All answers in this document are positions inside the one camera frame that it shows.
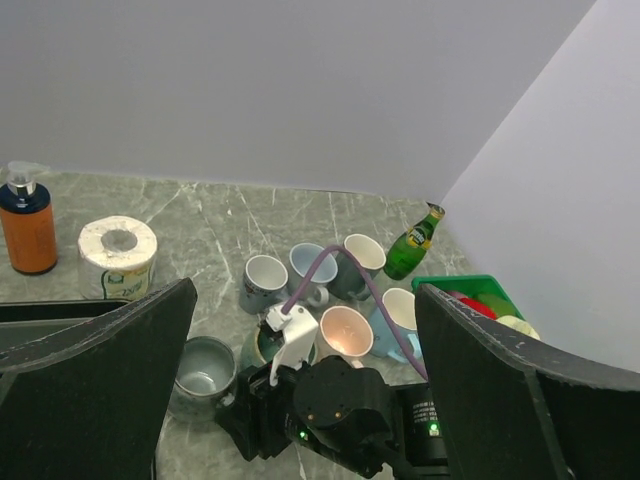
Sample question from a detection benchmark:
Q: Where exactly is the red plush vegetable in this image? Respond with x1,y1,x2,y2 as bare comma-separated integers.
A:
447,291,498,320

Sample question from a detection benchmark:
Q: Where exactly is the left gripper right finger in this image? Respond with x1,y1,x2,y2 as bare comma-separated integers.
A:
415,284,639,479

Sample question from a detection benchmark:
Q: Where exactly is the light blue mug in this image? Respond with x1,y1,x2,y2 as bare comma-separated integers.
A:
368,288,422,363

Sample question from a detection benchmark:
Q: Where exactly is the orange soap dispenser bottle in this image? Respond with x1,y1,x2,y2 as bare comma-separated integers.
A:
1,161,58,275

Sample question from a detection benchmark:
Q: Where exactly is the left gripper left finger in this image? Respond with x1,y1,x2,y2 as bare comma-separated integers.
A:
1,278,198,479

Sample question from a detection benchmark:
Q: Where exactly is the dark green plush avocado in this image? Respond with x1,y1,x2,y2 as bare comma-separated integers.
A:
475,293,517,318

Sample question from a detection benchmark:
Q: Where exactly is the pale grey-blue mug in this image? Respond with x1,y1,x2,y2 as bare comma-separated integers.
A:
168,336,238,422

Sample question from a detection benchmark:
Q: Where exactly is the pink mug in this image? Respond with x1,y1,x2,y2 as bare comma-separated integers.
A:
317,306,374,368

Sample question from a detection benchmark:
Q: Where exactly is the green plush cabbage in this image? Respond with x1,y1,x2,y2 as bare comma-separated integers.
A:
496,315,541,340

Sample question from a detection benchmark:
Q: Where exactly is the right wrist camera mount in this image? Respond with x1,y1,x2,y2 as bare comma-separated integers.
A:
264,303,319,387

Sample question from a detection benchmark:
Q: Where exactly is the teal green mug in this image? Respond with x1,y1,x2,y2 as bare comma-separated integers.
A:
239,324,319,374

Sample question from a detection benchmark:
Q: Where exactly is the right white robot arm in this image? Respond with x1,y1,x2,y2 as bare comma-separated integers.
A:
214,355,451,479

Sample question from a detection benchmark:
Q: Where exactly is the small blue-grey mug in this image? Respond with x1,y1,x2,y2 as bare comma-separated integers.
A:
288,242,339,307

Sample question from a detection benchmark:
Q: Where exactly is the green glass bottle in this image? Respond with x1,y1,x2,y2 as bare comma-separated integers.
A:
383,204,445,280

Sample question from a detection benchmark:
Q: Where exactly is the dark slate blue mug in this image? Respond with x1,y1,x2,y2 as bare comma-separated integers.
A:
239,255,289,315

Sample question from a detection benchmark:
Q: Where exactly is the grey mug with cream inside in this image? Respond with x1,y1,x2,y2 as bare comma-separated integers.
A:
327,233,388,302

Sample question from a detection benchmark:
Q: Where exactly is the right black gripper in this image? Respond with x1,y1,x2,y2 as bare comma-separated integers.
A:
214,364,310,460

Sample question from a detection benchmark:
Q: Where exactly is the black serving tray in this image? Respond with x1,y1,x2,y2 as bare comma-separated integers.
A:
1,300,127,349

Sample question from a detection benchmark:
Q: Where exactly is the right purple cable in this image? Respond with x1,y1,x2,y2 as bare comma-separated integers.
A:
282,244,430,382

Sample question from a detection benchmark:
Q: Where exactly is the green plastic basket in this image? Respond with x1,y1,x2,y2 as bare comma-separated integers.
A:
411,274,523,319

